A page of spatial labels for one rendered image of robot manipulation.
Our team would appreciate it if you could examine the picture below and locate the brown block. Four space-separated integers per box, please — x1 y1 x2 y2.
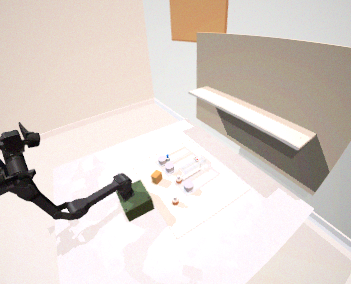
151 170 163 185

